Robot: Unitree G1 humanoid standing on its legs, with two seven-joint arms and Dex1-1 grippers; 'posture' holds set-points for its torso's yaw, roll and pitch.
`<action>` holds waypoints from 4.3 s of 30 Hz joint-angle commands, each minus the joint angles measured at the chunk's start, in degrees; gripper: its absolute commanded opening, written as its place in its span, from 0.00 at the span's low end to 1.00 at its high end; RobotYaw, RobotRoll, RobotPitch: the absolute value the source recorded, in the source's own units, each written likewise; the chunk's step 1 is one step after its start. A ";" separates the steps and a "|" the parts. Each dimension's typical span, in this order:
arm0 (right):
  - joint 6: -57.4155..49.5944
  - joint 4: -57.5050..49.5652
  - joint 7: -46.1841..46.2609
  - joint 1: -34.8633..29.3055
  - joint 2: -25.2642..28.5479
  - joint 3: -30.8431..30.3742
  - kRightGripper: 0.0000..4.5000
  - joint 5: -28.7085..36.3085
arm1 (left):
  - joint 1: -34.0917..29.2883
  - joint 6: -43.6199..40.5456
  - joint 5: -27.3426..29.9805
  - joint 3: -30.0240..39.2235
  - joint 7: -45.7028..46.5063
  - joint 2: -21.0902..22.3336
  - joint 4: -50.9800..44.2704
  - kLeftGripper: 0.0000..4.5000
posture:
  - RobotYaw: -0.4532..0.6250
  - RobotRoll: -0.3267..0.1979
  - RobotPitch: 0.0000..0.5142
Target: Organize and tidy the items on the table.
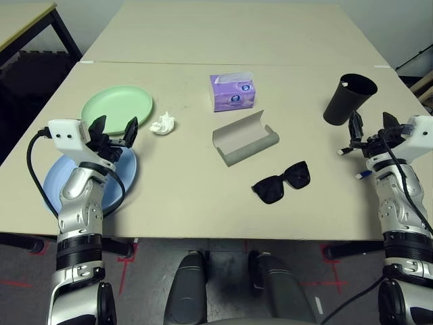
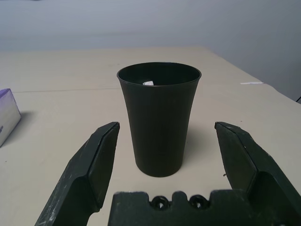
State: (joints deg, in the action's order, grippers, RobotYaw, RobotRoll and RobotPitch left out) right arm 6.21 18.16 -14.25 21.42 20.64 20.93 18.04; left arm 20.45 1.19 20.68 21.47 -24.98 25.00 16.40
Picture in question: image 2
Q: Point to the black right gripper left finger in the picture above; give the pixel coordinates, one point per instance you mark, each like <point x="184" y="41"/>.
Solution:
<point x="77" y="183"/>

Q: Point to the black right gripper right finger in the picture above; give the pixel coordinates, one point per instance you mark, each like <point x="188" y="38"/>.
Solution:
<point x="258" y="169"/>

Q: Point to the white tape strip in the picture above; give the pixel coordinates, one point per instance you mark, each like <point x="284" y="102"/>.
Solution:
<point x="251" y="83"/>

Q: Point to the black plastic cup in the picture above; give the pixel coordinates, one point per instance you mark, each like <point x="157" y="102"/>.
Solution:
<point x="160" y="129"/>

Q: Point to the purple tissue pack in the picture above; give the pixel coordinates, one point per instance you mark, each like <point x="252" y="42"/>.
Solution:
<point x="7" y="113"/>

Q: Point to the white paper scrap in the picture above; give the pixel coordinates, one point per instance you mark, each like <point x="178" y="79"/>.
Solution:
<point x="147" y="83"/>

